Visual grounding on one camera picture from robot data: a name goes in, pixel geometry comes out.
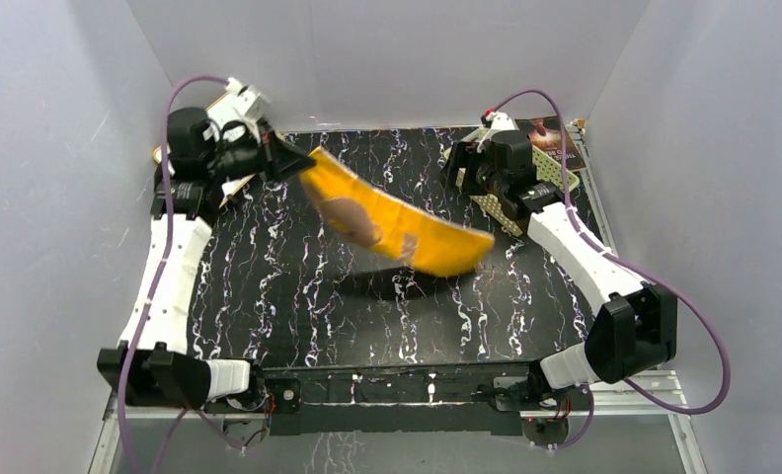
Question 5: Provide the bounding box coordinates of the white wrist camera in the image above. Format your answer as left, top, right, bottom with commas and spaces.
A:
206, 77, 271, 140
461, 112, 517, 153

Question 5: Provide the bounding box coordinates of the wood framed whiteboard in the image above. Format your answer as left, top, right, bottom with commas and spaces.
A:
205, 93, 256, 206

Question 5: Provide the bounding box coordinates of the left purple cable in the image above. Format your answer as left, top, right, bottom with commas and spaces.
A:
115, 73, 249, 474

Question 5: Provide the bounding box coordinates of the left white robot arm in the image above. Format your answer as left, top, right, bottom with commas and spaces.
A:
97, 108, 314, 411

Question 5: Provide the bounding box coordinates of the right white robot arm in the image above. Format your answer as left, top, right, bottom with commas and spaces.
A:
442, 129, 677, 409

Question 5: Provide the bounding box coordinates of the aluminium frame rail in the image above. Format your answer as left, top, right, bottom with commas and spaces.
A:
103, 369, 693, 424

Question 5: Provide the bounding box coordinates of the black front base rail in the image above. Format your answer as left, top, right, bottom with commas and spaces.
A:
254, 361, 542, 435

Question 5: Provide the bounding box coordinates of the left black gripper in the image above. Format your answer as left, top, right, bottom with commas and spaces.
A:
207, 119, 318, 191

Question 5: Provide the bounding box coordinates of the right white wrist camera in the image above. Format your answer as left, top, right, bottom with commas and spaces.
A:
461, 112, 517, 153

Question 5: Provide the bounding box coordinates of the orange towel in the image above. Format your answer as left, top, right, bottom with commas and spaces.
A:
299, 146, 495, 277

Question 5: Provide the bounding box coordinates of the purple cable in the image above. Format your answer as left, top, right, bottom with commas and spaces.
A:
485, 88, 734, 451
115, 73, 249, 474

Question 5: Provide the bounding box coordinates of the dark book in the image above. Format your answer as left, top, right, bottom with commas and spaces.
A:
515, 116, 586, 172

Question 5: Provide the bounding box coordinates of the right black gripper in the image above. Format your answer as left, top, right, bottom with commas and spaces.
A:
436, 141, 507, 198

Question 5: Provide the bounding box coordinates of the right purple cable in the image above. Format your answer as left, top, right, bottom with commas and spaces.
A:
485, 88, 734, 451

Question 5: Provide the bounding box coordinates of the green plastic basket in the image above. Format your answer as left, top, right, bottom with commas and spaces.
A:
470, 147, 563, 238

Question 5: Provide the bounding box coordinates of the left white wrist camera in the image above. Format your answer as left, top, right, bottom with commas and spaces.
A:
206, 77, 271, 140

